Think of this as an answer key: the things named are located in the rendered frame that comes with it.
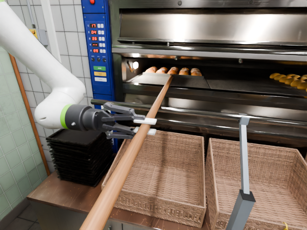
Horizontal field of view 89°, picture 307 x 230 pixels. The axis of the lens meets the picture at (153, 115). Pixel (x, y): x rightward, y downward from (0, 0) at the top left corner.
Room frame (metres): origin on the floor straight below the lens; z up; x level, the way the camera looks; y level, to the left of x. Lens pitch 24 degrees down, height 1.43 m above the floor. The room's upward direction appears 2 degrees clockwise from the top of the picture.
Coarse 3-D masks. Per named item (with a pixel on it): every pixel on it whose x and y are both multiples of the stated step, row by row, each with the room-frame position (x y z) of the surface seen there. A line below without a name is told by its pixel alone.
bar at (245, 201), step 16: (176, 112) 0.66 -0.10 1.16; (192, 112) 0.64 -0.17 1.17; (208, 112) 0.63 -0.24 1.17; (224, 112) 0.63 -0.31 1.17; (240, 128) 0.59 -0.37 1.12; (240, 144) 0.55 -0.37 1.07; (240, 160) 0.51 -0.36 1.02; (240, 192) 0.41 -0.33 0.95; (240, 208) 0.38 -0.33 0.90; (240, 224) 0.38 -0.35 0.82
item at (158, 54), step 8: (112, 48) 0.96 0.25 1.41; (120, 48) 0.95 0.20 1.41; (128, 48) 0.94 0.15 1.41; (128, 56) 1.11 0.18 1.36; (136, 56) 1.08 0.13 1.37; (144, 56) 1.04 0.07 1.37; (152, 56) 1.01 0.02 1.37; (160, 56) 0.98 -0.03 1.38; (168, 56) 0.95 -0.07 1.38; (176, 56) 0.92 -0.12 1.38; (184, 56) 0.90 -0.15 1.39; (192, 56) 0.87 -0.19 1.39; (200, 56) 0.86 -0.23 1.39; (208, 56) 0.85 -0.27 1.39; (216, 56) 0.85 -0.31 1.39; (224, 56) 0.84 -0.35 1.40; (232, 56) 0.83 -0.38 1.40; (240, 56) 0.83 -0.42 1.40; (248, 56) 0.82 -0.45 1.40; (256, 56) 0.81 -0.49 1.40; (264, 56) 0.81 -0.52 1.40; (272, 56) 0.80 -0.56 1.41; (280, 56) 0.79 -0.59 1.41; (288, 56) 0.79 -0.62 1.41; (296, 56) 0.78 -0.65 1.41; (304, 56) 0.78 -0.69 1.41; (288, 64) 0.94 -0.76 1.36; (296, 64) 0.91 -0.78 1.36; (304, 64) 0.89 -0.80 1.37
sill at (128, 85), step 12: (132, 84) 1.09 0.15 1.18; (144, 84) 1.09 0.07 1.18; (156, 84) 1.10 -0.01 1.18; (216, 96) 0.98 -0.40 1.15; (228, 96) 0.97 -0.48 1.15; (240, 96) 0.95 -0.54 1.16; (252, 96) 0.94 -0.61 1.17; (264, 96) 0.93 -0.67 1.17; (276, 96) 0.91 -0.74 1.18; (288, 96) 0.92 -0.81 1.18; (300, 96) 0.93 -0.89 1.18
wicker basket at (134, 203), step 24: (144, 144) 1.01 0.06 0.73; (168, 144) 0.98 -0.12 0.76; (192, 144) 0.95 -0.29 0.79; (144, 168) 0.90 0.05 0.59; (168, 168) 0.91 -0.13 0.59; (192, 168) 0.90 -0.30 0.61; (120, 192) 0.59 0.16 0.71; (144, 192) 0.70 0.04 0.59; (168, 192) 0.70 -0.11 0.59; (192, 192) 0.71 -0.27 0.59; (168, 216) 0.54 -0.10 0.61; (192, 216) 0.51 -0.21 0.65
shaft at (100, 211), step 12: (168, 84) 1.01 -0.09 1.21; (156, 108) 0.58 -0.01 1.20; (144, 132) 0.39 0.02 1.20; (132, 144) 0.32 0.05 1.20; (132, 156) 0.28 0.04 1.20; (120, 168) 0.24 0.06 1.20; (108, 180) 0.21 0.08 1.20; (120, 180) 0.21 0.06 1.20; (108, 192) 0.19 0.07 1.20; (96, 204) 0.16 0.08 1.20; (108, 204) 0.17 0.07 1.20; (96, 216) 0.14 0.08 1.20; (108, 216) 0.15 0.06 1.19; (84, 228) 0.13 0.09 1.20; (96, 228) 0.13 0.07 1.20
